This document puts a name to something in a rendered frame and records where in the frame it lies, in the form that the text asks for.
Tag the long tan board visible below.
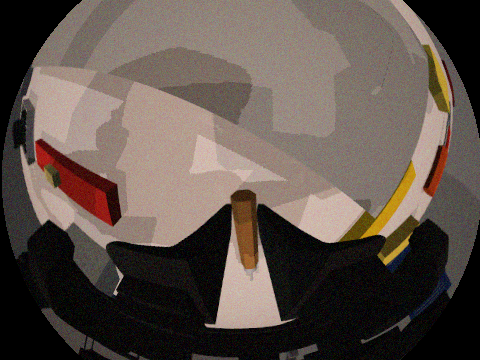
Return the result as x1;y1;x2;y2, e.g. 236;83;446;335
31;0;429;219

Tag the red-handled awl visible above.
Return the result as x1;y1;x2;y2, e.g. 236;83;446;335
423;133;448;197

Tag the brown-handled awl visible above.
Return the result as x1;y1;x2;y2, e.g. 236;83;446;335
231;189;259;281

